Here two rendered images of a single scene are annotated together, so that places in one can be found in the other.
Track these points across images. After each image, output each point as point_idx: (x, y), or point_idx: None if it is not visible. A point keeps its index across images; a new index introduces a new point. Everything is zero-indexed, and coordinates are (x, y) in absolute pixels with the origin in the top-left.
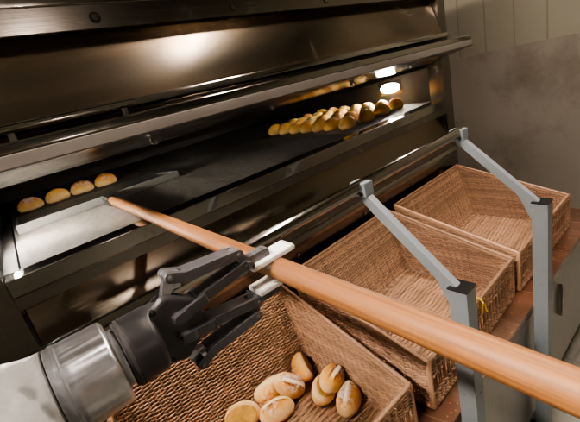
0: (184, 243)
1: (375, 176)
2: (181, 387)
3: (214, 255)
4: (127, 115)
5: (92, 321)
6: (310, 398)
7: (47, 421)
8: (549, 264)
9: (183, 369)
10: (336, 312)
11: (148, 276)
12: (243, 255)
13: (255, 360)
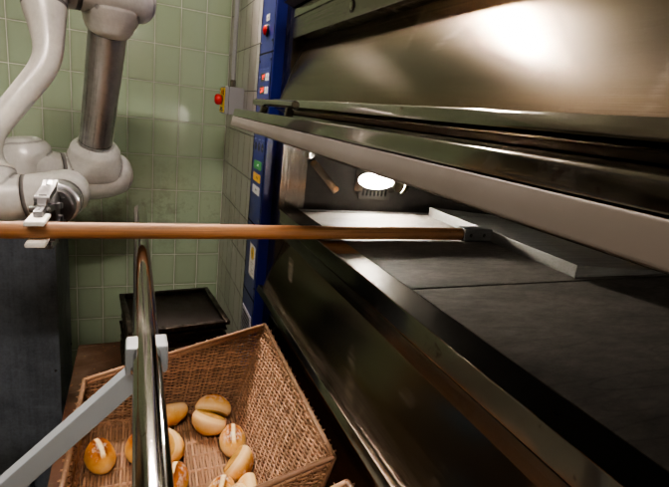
0: (334, 292)
1: (134, 363)
2: (265, 386)
3: (45, 191)
4: (264, 114)
5: (139, 215)
6: None
7: (35, 190)
8: None
9: (273, 379)
10: None
11: (308, 286)
12: (37, 202)
13: (279, 466)
